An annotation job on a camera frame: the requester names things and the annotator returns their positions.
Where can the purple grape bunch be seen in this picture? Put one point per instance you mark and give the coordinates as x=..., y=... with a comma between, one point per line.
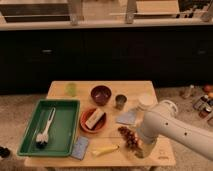
x=128, y=135

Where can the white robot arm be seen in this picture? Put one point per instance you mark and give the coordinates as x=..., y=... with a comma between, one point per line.
x=160, y=120

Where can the green plastic tray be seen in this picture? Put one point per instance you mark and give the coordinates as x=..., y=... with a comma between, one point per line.
x=61, y=133

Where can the dark red bowl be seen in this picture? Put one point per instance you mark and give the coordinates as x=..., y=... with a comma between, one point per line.
x=101, y=95

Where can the small metal cup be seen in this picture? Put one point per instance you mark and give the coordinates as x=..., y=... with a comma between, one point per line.
x=120, y=101

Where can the beige sponge block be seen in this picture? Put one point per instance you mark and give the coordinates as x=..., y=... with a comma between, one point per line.
x=94, y=118

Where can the orange plate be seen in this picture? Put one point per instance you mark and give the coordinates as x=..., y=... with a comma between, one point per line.
x=99, y=126

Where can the translucent green cup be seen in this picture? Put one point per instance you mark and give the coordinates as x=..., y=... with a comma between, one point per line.
x=71, y=89

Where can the blue cloth piece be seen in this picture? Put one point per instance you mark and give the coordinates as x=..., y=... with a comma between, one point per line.
x=127, y=118

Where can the white paper cup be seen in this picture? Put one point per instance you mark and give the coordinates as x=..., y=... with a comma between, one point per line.
x=145, y=101

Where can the wooden table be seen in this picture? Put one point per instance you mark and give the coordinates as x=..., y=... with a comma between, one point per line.
x=160, y=154

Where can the yellow banana toy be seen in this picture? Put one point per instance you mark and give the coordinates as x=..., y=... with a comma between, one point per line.
x=104, y=150

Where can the blue sponge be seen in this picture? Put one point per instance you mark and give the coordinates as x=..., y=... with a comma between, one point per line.
x=80, y=147

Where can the dark cabinet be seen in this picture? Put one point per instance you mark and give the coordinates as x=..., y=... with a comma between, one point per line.
x=30, y=60

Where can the white dish brush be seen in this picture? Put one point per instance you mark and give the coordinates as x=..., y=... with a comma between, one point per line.
x=43, y=137

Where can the black object on floor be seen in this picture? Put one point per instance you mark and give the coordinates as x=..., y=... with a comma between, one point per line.
x=4, y=152

